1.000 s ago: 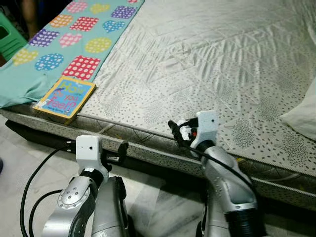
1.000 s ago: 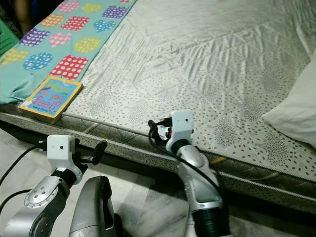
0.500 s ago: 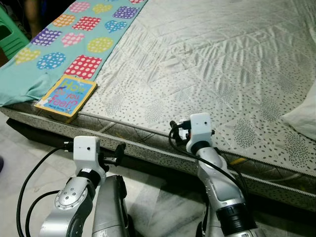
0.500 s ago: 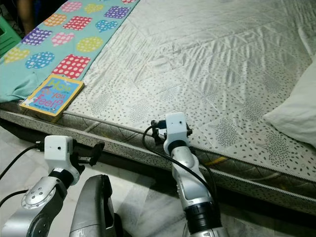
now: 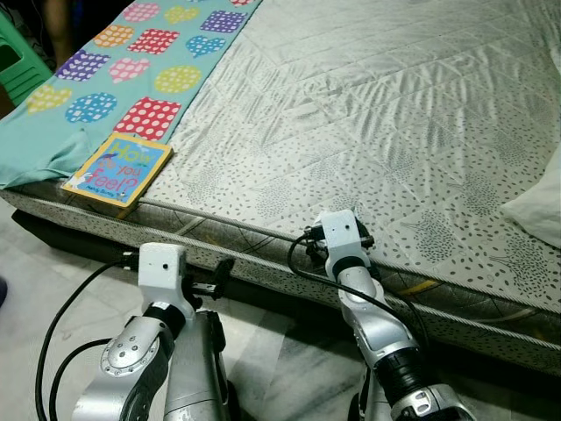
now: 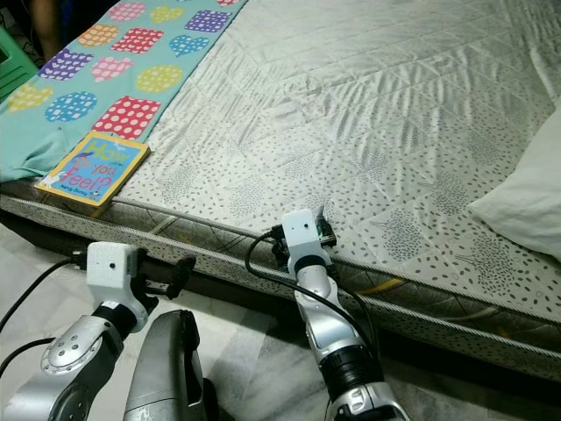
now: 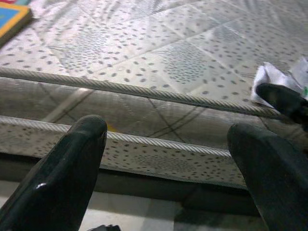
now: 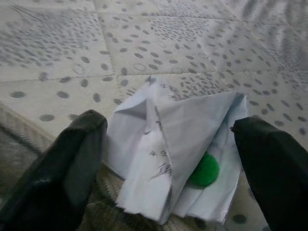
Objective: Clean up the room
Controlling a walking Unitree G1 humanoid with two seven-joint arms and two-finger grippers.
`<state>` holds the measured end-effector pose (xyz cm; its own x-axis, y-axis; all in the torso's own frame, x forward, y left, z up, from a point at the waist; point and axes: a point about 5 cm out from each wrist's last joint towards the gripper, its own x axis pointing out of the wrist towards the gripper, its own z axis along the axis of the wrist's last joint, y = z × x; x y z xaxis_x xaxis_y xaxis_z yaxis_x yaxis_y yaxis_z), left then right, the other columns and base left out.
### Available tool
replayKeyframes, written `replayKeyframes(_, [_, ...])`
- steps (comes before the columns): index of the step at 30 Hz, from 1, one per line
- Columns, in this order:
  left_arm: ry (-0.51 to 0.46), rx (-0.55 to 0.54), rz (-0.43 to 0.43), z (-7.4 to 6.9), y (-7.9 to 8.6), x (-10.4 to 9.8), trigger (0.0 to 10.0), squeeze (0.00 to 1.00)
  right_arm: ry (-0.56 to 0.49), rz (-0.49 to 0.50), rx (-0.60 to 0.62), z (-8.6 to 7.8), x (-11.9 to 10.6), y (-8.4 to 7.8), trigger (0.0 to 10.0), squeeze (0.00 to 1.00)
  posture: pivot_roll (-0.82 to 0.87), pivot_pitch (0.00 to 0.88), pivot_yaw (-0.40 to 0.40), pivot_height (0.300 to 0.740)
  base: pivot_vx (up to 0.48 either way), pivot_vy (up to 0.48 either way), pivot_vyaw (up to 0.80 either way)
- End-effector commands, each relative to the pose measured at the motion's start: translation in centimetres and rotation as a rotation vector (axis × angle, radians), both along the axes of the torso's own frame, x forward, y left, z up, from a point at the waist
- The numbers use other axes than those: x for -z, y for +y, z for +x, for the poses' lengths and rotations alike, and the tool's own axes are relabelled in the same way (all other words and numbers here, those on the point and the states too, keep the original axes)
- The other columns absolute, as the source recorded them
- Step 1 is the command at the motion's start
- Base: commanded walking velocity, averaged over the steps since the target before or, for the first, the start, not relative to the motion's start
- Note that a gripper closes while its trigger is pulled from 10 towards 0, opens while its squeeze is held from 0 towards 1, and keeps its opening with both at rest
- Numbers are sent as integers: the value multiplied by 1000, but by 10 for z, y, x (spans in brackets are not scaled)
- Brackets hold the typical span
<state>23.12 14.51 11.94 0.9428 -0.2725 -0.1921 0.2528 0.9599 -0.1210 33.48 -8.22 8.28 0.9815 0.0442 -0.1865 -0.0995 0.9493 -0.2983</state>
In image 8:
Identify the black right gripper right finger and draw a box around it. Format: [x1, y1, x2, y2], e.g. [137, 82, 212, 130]
[230, 116, 308, 231]

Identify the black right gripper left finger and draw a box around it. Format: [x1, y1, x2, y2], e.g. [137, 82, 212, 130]
[0, 109, 108, 231]

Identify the green round disc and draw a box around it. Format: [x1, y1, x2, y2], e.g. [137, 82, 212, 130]
[188, 154, 220, 191]

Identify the white patterned mattress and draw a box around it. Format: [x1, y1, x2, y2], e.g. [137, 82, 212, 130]
[0, 0, 308, 231]

